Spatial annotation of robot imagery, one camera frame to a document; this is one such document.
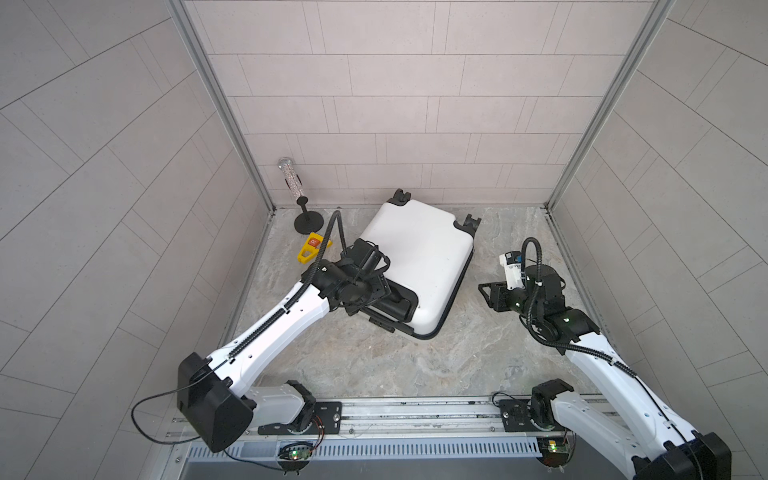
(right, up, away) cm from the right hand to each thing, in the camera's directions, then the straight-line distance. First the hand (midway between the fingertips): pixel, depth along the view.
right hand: (484, 284), depth 79 cm
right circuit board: (+13, -36, -12) cm, 40 cm away
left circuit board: (-46, -34, -15) cm, 59 cm away
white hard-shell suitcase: (-14, +8, +1) cm, 17 cm away
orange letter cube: (-54, +11, +26) cm, 60 cm away
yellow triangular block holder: (-54, +7, +23) cm, 59 cm away
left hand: (-26, -1, -3) cm, 27 cm away
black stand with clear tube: (-57, +17, +30) cm, 67 cm away
